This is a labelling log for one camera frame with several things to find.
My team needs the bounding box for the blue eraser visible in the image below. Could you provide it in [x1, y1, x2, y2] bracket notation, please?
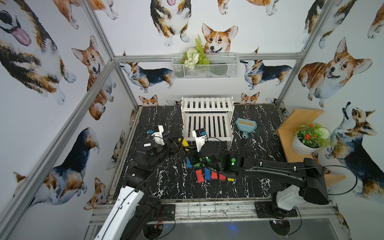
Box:
[204, 168, 211, 181]
[186, 158, 193, 169]

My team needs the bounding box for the red eraser bottom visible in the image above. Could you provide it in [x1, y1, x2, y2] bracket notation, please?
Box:
[195, 170, 205, 183]
[219, 174, 226, 181]
[211, 172, 218, 180]

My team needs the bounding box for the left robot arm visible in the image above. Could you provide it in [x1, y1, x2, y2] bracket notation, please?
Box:
[95, 136, 184, 240]

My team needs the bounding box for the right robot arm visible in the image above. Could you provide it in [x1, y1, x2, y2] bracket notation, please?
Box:
[188, 142, 329, 211]

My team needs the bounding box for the white wooden slatted shelf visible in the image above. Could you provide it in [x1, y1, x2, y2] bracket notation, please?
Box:
[181, 97, 235, 150]

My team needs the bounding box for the light wooden corner shelf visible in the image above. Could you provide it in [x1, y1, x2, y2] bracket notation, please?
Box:
[273, 108, 346, 187]

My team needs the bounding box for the light blue hand brush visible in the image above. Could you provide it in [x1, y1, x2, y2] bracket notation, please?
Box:
[238, 120, 255, 133]

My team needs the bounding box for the light blue dustpan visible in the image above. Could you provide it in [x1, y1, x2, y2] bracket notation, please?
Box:
[236, 118, 257, 139]

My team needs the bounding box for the artificial fern with white flowers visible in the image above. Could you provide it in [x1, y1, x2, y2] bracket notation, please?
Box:
[180, 35, 210, 70]

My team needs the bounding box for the white potted red flower plant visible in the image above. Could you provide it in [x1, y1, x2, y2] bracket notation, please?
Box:
[292, 122, 331, 156]

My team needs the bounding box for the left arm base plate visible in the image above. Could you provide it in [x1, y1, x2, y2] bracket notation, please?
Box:
[151, 204, 176, 222]

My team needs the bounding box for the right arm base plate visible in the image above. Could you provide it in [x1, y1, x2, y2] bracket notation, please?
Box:
[254, 201, 298, 220]

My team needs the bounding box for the white wire mesh basket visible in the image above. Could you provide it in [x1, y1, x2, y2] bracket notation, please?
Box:
[172, 53, 240, 80]

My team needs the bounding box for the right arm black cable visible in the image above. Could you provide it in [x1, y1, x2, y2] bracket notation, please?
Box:
[293, 164, 358, 196]

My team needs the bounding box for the aluminium frame post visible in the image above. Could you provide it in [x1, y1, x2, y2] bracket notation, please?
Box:
[275, 0, 336, 107]

